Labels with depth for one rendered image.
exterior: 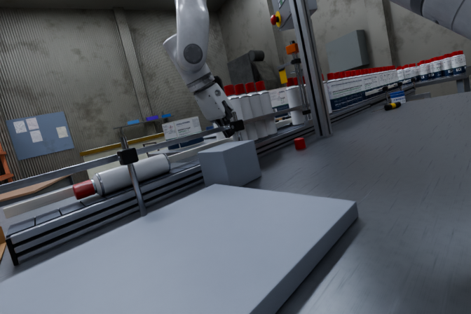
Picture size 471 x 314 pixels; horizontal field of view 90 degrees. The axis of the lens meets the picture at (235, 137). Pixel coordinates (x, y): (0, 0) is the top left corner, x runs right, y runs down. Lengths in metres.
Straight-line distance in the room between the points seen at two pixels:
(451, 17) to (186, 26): 0.49
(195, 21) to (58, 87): 7.78
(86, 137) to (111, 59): 2.47
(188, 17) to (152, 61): 8.04
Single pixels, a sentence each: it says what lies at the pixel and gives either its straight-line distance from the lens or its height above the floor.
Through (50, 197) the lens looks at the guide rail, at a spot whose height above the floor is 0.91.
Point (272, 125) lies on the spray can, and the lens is 0.88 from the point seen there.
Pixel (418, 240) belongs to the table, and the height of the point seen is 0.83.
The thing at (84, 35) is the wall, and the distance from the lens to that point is 8.73.
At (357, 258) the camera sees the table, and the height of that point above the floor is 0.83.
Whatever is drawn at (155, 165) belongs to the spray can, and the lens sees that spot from 0.61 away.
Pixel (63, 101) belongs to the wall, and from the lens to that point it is 8.25.
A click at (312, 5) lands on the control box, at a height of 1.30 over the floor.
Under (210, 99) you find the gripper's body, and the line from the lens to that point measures 0.70.
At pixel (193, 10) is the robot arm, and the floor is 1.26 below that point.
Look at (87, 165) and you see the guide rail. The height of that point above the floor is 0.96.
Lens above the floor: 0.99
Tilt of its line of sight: 5 degrees down
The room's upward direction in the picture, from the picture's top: 13 degrees counter-clockwise
